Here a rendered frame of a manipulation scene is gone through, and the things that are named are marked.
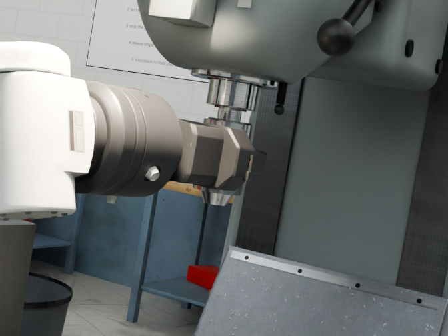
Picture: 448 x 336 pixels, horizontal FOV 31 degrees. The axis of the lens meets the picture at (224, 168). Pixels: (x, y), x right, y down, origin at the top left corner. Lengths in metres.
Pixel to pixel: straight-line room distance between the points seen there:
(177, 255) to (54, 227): 1.10
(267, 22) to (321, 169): 0.48
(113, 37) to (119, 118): 5.50
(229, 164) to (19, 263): 0.33
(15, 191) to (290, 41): 0.27
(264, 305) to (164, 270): 4.64
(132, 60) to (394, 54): 5.20
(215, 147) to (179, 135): 0.05
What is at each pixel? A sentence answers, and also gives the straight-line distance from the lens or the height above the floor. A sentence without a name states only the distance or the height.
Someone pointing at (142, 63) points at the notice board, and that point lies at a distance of 5.93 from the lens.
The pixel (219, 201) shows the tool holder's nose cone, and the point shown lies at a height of 1.19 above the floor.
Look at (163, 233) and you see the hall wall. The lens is 5.75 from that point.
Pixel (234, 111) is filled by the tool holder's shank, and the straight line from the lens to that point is 0.76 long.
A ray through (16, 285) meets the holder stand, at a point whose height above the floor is 1.05.
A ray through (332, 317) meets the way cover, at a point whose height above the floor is 1.04.
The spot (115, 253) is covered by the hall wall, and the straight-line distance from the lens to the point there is 5.98.
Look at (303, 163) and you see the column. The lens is 1.13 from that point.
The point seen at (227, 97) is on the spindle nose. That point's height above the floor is 1.29.
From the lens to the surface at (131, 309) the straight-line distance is 4.98.
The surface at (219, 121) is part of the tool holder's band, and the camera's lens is 0.74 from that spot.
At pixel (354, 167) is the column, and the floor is 1.24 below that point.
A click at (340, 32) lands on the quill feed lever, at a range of 0.63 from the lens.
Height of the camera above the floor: 1.26
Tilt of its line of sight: 3 degrees down
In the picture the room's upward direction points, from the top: 9 degrees clockwise
